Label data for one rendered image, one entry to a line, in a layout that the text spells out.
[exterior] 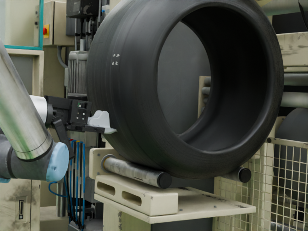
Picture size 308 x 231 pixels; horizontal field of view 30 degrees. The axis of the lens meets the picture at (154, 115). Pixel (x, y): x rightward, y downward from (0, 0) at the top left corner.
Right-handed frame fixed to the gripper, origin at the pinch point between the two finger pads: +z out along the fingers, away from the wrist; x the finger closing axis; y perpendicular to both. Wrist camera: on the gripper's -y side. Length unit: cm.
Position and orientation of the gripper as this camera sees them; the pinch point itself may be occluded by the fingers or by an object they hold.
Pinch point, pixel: (111, 132)
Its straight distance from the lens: 156.8
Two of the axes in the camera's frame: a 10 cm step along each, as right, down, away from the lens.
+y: 1.4, -9.9, 0.2
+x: -5.1, -0.6, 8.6
